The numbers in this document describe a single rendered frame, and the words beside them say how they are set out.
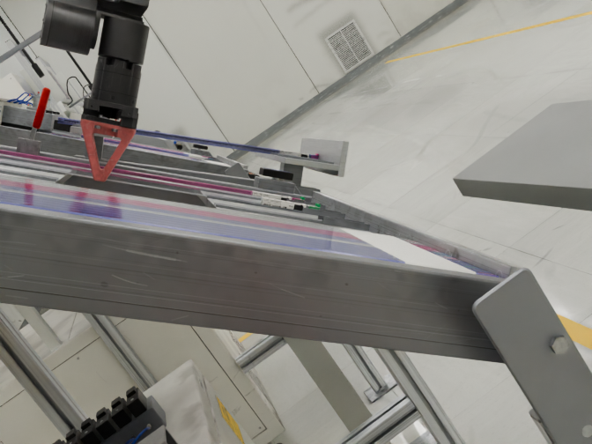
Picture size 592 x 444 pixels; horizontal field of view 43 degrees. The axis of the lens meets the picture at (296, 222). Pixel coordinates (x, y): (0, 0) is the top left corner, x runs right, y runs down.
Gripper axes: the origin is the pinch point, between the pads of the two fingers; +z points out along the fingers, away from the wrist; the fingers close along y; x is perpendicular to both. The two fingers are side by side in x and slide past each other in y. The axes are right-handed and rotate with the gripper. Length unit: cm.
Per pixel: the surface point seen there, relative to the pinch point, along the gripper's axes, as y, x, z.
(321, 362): -46, 49, 33
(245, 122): -760, 125, -37
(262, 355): -92, 46, 46
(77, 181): -18.9, -3.7, 2.9
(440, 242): 33.4, 32.8, -1.6
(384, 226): 17.5, 32.8, -1.1
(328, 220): 12.3, 27.5, -0.2
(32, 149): -15.9, -10.6, -0.7
